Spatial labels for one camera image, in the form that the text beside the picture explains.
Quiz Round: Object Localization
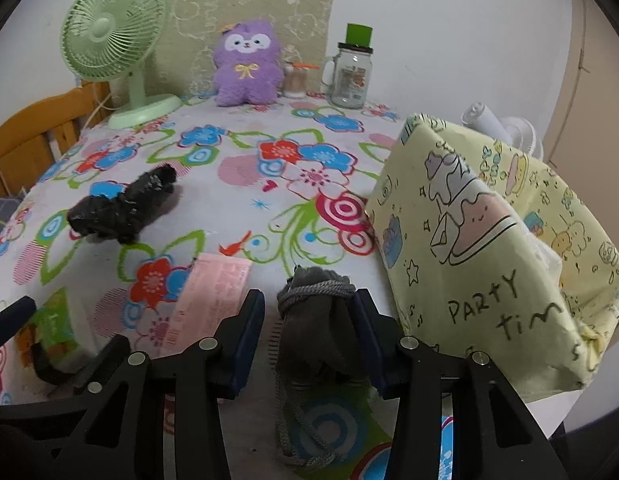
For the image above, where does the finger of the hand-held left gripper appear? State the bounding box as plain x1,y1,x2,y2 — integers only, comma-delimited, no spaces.
0,334,133,422
0,296,38,347

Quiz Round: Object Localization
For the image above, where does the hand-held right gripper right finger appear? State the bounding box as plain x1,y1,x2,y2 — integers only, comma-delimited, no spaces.
352,287,563,480

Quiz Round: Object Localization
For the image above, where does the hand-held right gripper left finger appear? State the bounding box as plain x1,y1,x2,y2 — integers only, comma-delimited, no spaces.
54,289,266,480

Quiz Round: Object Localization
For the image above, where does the yellow-green packet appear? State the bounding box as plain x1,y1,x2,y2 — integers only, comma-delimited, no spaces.
14,286,83,366

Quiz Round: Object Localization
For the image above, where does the grey drawstring pouch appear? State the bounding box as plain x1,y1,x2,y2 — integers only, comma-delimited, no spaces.
274,265,383,471

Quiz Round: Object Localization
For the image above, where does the yellow cartoon fabric box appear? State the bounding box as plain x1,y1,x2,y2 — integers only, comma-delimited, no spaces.
364,112,619,403

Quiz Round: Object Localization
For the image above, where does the pink packet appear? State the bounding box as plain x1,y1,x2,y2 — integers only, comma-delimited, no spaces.
162,251,254,353

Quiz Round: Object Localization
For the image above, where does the grey plaid blanket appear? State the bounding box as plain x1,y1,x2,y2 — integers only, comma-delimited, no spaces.
0,195,25,241

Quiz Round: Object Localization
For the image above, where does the floral tablecloth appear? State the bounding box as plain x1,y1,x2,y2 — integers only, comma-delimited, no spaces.
0,92,555,480

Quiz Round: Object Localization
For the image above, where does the black plastic bundle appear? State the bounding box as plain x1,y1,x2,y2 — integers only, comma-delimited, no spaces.
66,162,179,246

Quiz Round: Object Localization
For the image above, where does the wooden chair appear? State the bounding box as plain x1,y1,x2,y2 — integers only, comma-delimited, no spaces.
0,80,113,198

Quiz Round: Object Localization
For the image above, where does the white fan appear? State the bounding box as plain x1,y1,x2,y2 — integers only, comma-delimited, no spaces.
461,101,544,161

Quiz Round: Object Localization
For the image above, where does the small jar with orange lid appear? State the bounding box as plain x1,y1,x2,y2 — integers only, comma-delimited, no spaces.
282,60,317,99

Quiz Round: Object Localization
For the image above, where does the glass jar with green lid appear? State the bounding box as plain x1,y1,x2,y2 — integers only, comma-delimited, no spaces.
320,22,374,109

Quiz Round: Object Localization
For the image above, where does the purple plush toy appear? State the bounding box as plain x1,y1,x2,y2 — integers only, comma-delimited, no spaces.
212,18,285,108

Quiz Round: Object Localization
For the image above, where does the green desk fan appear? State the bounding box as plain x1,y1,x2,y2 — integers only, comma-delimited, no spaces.
61,0,183,129

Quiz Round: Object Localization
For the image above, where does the beige door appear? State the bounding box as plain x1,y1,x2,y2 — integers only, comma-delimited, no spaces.
542,0,619,181

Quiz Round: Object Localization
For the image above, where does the white fan cable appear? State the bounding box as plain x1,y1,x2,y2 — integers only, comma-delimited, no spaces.
92,80,114,111

